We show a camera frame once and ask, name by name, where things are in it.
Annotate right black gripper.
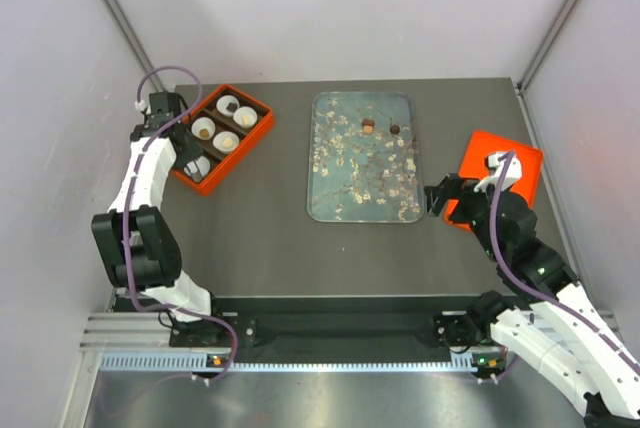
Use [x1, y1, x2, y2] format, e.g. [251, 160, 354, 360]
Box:
[423, 172, 509, 261]

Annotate metal tongs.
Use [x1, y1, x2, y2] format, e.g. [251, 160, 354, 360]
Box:
[184, 159, 209, 183]

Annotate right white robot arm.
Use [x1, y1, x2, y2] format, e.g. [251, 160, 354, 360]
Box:
[424, 173, 639, 427]

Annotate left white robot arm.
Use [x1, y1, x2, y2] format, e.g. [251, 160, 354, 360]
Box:
[91, 122, 227, 345]

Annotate orange chocolate box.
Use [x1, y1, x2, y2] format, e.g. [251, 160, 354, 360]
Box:
[173, 85, 275, 196]

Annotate orange box lid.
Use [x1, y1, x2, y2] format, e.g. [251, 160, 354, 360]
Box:
[442, 129, 545, 235]

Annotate floral blue tray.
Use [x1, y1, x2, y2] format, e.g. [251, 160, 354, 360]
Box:
[307, 91, 424, 223]

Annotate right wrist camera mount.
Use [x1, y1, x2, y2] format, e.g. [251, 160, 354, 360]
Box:
[474, 151, 523, 193]

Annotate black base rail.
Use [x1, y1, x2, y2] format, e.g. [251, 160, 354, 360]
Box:
[155, 296, 490, 363]

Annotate grey cable duct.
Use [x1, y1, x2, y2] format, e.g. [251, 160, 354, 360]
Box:
[99, 352, 507, 374]

